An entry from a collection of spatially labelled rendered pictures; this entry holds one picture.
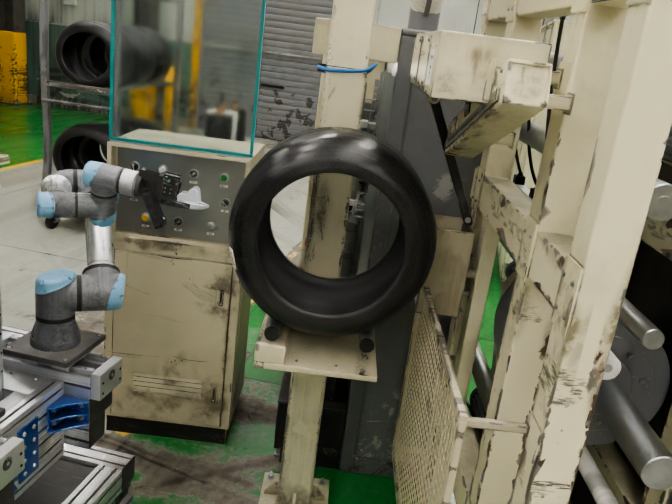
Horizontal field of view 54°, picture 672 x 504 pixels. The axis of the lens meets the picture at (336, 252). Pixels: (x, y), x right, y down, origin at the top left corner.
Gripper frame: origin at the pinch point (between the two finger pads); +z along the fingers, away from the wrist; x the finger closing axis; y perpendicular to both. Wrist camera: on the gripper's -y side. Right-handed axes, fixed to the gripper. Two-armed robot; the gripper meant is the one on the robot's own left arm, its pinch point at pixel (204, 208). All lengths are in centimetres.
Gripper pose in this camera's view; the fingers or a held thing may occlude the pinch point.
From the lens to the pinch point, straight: 199.3
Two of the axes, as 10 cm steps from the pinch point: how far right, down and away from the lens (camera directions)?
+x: 0.3, -3.0, 9.5
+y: 2.4, -9.2, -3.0
